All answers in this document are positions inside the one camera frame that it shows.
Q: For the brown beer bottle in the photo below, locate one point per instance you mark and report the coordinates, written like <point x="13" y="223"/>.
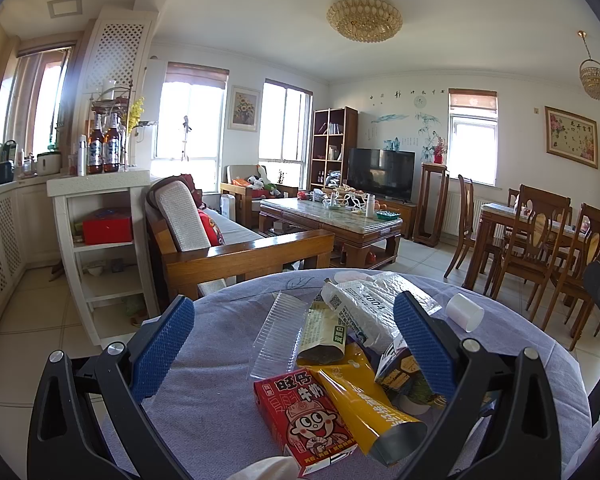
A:
<point x="95" y="158"/>
<point x="111" y="146"/>

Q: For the wooden bookshelf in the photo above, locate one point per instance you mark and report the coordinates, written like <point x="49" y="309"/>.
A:
<point x="334" y="134"/>

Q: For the white paper cup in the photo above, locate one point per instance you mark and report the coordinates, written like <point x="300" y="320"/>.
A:
<point x="464" y="312"/>

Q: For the gold pendant lamp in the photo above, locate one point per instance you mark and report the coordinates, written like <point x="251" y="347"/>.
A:
<point x="589" y="71"/>

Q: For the beige snack wrapper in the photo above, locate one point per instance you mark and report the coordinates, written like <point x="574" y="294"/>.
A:
<point x="323" y="337"/>

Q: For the wooden coffee table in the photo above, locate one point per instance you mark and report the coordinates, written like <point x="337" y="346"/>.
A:
<point x="364" y="243"/>

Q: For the framed sunflower picture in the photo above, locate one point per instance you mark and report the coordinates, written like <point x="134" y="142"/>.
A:
<point x="244" y="111"/>

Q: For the wooden dining chair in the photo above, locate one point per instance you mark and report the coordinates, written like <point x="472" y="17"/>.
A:
<point x="467" y="238"/>
<point x="568" y="278"/>
<point x="531" y="251"/>

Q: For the framed floral picture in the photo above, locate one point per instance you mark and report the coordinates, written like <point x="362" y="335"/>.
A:
<point x="571" y="136"/>

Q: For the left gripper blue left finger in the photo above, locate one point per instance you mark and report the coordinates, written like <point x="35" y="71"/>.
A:
<point x="155" y="346"/>

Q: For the white plastic wipes pack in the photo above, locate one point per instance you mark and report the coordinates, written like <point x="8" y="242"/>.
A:
<point x="366" y="306"/>

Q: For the red cushion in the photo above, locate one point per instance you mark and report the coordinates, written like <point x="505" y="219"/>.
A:
<point x="212" y="230"/>

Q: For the gold ceiling lamp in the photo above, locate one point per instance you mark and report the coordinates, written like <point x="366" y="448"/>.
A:
<point x="368" y="21"/>

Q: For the large red milk carton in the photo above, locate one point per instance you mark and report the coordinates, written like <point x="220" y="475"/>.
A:
<point x="303" y="420"/>

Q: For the black flat television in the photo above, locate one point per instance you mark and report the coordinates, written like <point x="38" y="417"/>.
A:
<point x="382" y="172"/>

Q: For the wooden sofa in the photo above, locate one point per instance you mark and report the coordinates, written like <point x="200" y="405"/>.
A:
<point x="194" y="251"/>

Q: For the tall wooden plant stand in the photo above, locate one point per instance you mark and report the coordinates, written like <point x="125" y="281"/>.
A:
<point x="430" y="209"/>

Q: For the red box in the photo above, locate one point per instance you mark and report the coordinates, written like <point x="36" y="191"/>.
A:
<point x="108" y="226"/>

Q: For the yellow snack wrapper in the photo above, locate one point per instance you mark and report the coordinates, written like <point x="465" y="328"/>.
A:
<point x="381" y="431"/>

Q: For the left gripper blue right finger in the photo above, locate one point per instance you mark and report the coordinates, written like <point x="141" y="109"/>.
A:
<point x="432" y="343"/>

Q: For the dark snack packet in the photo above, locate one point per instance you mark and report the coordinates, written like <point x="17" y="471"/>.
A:
<point x="399" y="372"/>

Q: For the clear plastic tray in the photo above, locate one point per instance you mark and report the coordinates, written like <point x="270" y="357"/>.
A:
<point x="275" y="350"/>

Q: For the white shelf unit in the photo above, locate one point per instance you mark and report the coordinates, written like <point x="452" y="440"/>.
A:
<point x="110" y="283"/>

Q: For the purple floral tablecloth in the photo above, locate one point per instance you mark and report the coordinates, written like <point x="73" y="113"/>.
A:
<point x="205" y="409"/>

